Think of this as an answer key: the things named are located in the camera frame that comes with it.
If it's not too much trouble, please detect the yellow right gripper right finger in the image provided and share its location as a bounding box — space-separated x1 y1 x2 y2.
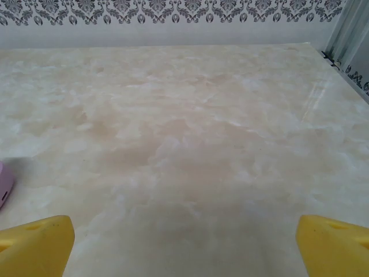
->
296 214 369 277

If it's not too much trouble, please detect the pink earbud charging case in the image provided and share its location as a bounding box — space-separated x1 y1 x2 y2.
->
0 160 16 209

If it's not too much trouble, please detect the black corner bracket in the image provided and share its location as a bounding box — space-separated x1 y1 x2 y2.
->
322 50 341 68

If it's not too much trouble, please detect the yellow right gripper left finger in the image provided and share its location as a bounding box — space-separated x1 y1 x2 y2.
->
0 215 76 277

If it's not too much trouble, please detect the aluminium frame post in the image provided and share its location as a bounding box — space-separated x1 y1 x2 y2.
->
321 0 369 98

